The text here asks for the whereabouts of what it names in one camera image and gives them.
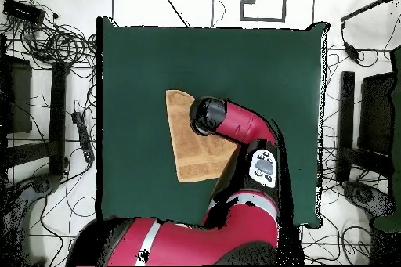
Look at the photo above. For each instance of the black stand frame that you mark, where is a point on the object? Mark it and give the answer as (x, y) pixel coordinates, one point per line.
(58, 116)
(347, 116)

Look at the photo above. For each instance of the black power strip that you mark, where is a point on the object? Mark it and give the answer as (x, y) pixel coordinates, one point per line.
(84, 138)

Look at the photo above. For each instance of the black electronics box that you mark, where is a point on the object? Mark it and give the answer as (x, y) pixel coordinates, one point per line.
(23, 11)

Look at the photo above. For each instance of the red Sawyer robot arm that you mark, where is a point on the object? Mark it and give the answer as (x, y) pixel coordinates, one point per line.
(244, 123)

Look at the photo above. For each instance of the black flat panel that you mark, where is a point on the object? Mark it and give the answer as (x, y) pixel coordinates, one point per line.
(18, 98)
(376, 113)

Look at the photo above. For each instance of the tan terry towel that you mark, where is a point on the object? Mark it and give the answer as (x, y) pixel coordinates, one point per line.
(188, 154)

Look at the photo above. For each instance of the black pole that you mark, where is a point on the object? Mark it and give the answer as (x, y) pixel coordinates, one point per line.
(363, 9)

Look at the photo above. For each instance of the black power adapter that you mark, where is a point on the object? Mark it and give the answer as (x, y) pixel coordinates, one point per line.
(352, 53)

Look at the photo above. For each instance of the black tripod base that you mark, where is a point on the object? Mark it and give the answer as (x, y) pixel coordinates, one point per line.
(42, 184)
(365, 196)

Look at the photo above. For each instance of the dark green table cloth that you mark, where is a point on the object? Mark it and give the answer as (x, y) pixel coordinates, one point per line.
(141, 60)

